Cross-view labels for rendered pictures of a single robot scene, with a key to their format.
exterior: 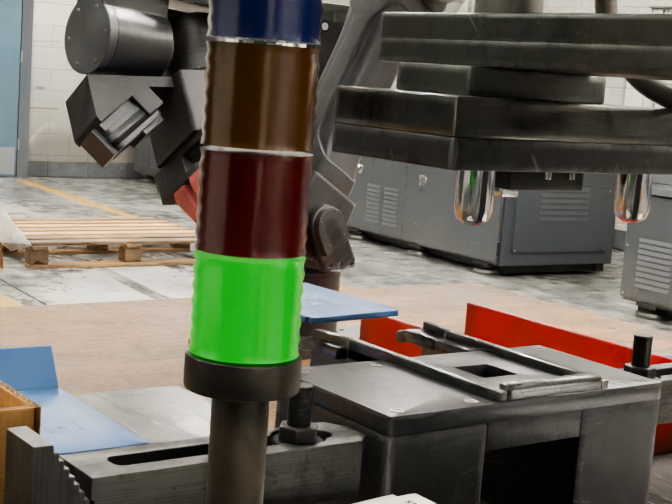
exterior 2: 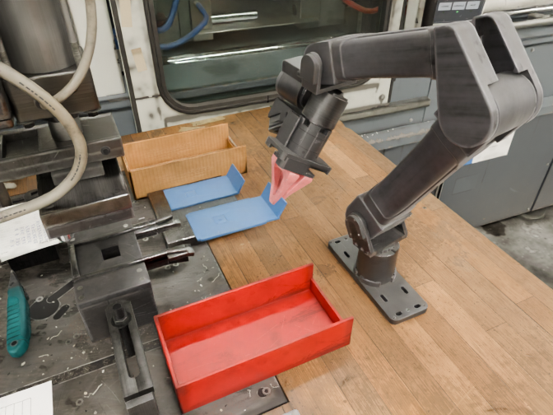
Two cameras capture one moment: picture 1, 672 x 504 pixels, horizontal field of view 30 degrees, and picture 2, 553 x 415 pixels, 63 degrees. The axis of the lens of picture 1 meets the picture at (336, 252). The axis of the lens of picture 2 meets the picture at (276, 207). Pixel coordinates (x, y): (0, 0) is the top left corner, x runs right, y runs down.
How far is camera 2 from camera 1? 1.22 m
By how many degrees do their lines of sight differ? 94
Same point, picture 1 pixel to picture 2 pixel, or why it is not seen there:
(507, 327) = (318, 333)
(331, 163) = (369, 198)
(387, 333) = (290, 275)
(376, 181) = not seen: outside the picture
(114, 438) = (177, 202)
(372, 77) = (411, 168)
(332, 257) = (357, 241)
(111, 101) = (274, 111)
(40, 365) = (239, 183)
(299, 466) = not seen: hidden behind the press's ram
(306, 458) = not seen: hidden behind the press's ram
